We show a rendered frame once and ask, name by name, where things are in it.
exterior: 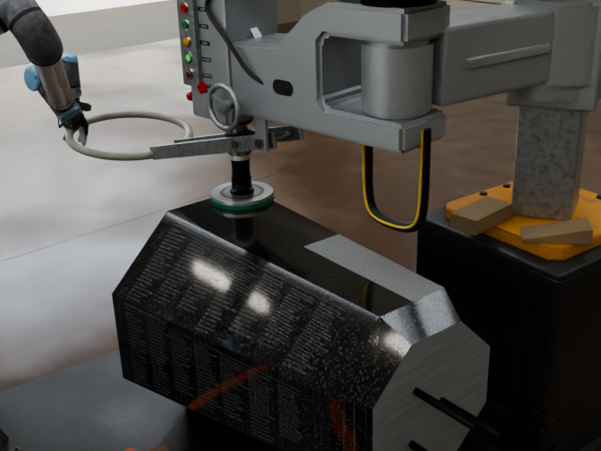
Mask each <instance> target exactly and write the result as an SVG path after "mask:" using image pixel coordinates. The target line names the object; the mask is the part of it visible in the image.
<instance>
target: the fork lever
mask: <svg viewBox="0 0 601 451"><path fill-rule="evenodd" d="M292 140H302V135H301V129H299V128H295V127H292V126H289V125H285V126H278V127H271V128H268V143H269V148H270V149H276V148H277V142H284V141H292ZM262 147H263V142H262V140H261V139H259V138H257V139H255V134H251V135H242V136H235V137H227V138H225V136H224V133H221V134H214V135H207V136H199V137H192V138H185V139H177V140H174V144H166V145H159V146H152V147H149V148H150V150H151V151H152V152H153V153H154V158H153V160H156V159H166V158H175V157H193V156H203V155H212V154H222V153H231V152H241V151H250V150H260V149H261V148H262ZM256 148H258V149H256Z"/></svg>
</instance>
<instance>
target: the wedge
mask: <svg viewBox="0 0 601 451"><path fill-rule="evenodd" d="M520 232H521V239H522V241H523V242H524V243H559V244H584V245H591V243H592V236H593V228H592V226H591V224H590V223H589V220H588V218H587V217H584V218H577V219H571V220H564V221H558V222H552V223H545V224H539V225H527V226H521V227H520Z"/></svg>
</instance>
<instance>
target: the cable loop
mask: <svg viewBox="0 0 601 451"><path fill-rule="evenodd" d="M431 132H432V129H431V128H427V129H425V130H422V131H421V145H419V193H418V204H417V211H416V216H415V218H414V220H413V221H411V222H403V221H399V220H396V219H393V218H390V217H388V216H386V215H384V214H383V213H381V212H380V211H379V210H378V208H377V205H376V203H375V198H374V189H373V147H370V146H367V145H363V144H362V181H363V194H364V201H365V205H366V208H367V211H368V213H369V214H370V216H371V217H372V218H373V219H374V220H375V221H376V222H378V223H379V224H380V225H382V226H385V227H388V228H390V229H393V230H396V231H400V232H405V233H412V232H416V231H418V230H419V229H420V228H421V227H422V226H423V224H424V222H425V220H426V217H427V208H428V199H429V182H430V157H431Z"/></svg>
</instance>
